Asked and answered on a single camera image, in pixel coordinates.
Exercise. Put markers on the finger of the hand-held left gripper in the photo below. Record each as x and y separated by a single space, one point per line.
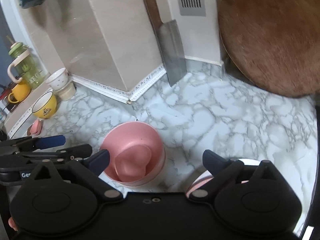
77 150
51 141

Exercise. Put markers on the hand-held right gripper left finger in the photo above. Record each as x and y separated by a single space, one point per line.
100 161

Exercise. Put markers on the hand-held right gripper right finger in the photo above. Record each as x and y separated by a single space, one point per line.
212 161

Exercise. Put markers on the pink bear-shaped plate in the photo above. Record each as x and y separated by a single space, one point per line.
200 183

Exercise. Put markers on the small pink heart dish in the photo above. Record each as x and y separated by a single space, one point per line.
31 132
132 162
37 126

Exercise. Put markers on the cream bowl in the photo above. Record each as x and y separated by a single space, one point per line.
164 160

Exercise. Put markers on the person's left hand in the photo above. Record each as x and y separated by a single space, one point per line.
13 225

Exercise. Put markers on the yellow enamel cup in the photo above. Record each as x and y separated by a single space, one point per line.
46 107

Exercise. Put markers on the clear plastic container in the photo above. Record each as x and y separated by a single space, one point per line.
67 92

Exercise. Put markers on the yellow mug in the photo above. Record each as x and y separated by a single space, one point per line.
21 92

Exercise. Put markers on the window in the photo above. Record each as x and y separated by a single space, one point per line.
5 42

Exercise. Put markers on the round wooden cutting board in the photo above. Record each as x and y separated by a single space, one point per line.
270 37

